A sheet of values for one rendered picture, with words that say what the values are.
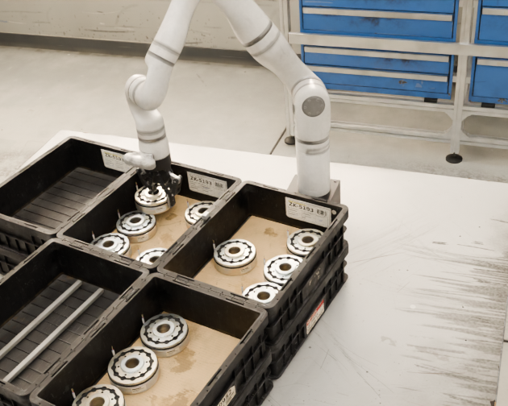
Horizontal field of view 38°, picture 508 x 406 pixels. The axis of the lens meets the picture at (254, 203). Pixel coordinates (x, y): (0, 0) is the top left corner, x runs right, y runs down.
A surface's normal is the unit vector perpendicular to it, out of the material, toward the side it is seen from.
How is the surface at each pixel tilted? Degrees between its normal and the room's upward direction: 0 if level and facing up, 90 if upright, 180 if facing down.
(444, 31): 90
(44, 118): 0
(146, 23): 90
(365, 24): 90
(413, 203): 0
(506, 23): 90
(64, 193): 0
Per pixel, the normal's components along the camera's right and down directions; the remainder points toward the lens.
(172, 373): -0.07, -0.81
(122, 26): -0.33, 0.56
